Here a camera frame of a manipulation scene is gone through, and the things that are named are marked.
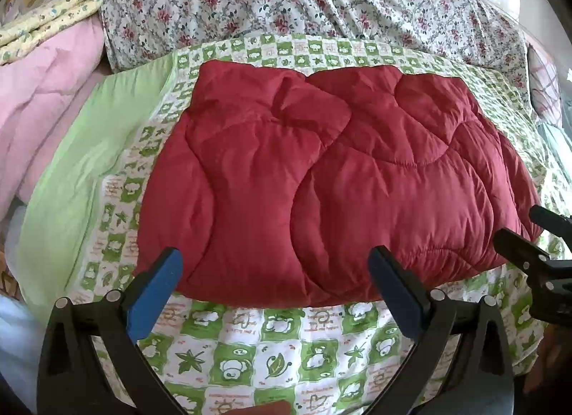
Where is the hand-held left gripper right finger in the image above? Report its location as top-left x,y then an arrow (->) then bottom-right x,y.
364,244 -> 516,415

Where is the plaid pillow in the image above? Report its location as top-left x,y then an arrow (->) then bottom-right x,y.
526,41 -> 564,122

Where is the light blue cloth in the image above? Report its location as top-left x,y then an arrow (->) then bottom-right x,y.
0,204 -> 48,413

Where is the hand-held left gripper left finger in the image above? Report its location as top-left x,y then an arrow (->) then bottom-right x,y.
37,246 -> 185,415

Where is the red quilted blanket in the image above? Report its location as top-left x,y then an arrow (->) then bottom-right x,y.
133,59 -> 544,309

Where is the pink blanket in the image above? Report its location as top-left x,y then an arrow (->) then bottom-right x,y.
0,16 -> 109,221

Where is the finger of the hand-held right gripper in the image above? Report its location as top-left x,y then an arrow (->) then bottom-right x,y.
528,205 -> 572,238
493,227 -> 551,273

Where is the yellow floral blanket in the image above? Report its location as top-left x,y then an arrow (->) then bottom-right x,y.
0,0 -> 120,66

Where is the teal cloth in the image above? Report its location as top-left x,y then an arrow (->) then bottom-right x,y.
535,121 -> 572,177

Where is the green checked bed sheet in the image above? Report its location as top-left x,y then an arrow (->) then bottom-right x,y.
15,32 -> 572,415

